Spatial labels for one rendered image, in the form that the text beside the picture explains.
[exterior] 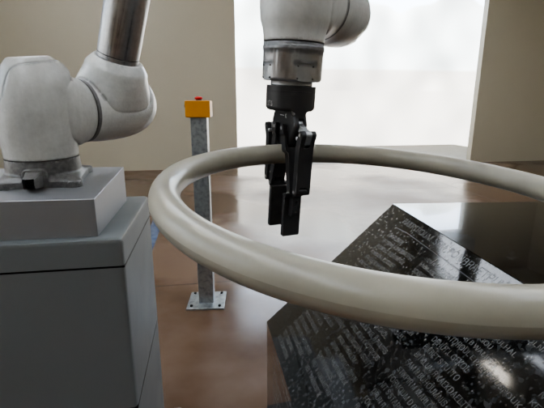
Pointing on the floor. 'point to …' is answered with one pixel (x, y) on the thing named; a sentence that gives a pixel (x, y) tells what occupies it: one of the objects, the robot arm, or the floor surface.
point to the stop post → (202, 204)
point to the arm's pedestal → (82, 318)
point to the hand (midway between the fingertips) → (283, 210)
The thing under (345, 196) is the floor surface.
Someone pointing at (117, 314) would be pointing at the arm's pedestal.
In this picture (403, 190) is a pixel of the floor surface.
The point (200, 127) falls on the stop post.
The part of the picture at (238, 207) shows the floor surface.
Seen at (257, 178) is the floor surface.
